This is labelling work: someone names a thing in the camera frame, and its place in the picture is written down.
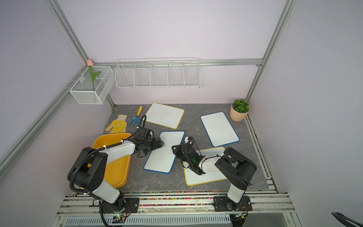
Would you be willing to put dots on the yellow-framed whiteboard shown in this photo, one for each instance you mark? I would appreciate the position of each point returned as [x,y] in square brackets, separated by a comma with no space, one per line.
[164,115]
[212,173]

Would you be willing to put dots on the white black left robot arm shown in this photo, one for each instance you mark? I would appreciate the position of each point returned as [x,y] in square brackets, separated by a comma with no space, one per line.
[87,175]

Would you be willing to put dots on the white mesh wall basket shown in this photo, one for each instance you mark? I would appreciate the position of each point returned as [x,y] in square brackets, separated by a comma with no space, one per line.
[83,92]

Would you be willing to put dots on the blue garden fork yellow handle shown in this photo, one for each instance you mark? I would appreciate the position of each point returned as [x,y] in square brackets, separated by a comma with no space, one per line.
[136,120]

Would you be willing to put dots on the white wire wall shelf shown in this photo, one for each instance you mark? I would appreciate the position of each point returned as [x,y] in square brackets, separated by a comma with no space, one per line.
[152,73]

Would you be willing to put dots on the yellow dotted work glove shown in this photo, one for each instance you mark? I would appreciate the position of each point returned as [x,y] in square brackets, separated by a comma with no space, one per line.
[118,125]

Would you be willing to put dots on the white vented front panel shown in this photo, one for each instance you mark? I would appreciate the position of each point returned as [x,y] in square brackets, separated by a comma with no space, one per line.
[152,220]

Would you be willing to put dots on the beige plant pot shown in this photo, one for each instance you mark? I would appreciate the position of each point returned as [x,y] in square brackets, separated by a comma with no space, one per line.
[237,117]

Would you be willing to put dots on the blue-framed whiteboard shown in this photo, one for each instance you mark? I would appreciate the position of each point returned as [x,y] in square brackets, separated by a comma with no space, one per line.
[162,159]
[219,129]

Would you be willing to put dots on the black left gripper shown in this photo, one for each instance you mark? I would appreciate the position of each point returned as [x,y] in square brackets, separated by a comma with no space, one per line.
[155,145]

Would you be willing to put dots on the green artificial plant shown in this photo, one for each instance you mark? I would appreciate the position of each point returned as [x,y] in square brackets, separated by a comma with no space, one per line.
[241,106]

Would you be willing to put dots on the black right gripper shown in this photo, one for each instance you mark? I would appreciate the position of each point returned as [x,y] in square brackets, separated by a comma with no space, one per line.
[178,148]

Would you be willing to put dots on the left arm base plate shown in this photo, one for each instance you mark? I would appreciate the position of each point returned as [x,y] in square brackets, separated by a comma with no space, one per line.
[124,205]

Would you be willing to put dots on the yellow storage tray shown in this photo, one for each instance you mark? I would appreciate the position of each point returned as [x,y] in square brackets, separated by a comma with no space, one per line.
[116,172]

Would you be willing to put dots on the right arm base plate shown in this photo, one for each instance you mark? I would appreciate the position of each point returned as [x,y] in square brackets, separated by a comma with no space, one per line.
[224,204]

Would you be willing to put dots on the pink artificial tulip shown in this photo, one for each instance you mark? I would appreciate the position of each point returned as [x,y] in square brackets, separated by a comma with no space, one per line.
[93,74]

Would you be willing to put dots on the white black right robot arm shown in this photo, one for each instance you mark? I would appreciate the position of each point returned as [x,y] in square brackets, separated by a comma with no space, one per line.
[236,167]

